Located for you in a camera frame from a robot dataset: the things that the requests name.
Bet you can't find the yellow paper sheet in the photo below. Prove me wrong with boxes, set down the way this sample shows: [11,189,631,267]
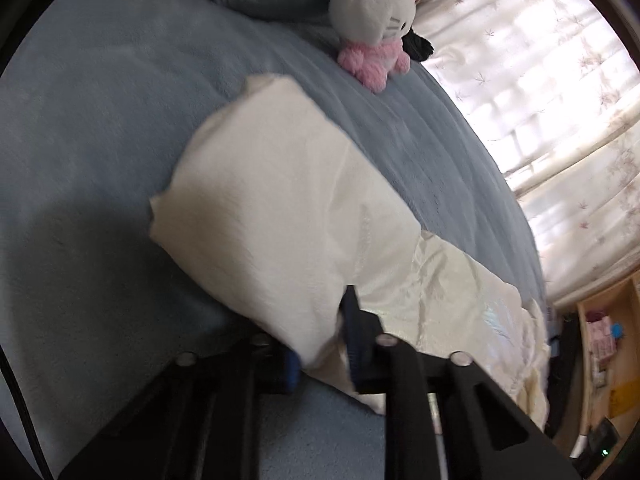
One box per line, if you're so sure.
[607,380,640,418]

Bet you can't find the stack of pink boxes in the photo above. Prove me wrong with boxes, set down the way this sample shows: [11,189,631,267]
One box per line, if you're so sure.
[587,315,617,358]

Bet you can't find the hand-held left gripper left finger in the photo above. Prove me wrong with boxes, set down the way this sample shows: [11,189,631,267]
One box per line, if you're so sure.
[59,334,302,480]

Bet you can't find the black cable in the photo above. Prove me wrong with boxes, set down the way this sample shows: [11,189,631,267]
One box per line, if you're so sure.
[0,350,53,480]

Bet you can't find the white and pink plush cat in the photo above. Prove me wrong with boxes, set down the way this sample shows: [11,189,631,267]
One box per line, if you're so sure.
[327,0,420,93]

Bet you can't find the cream white pillow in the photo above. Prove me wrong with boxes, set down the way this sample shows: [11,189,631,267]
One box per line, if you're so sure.
[149,74,551,431]

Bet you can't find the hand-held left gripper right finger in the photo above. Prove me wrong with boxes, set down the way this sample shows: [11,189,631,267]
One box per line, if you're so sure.
[340,285,581,480]

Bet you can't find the wooden shelf unit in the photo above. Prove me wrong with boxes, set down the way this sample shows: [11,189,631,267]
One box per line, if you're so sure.
[575,270,640,476]

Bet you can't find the blue fleece bed blanket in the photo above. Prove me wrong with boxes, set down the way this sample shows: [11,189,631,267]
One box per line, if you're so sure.
[0,0,548,480]

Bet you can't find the black plush toy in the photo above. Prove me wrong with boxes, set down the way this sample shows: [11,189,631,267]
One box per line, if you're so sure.
[402,27,435,63]

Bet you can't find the white floral curtain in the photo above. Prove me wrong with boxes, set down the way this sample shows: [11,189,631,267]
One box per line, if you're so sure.
[410,0,640,311]

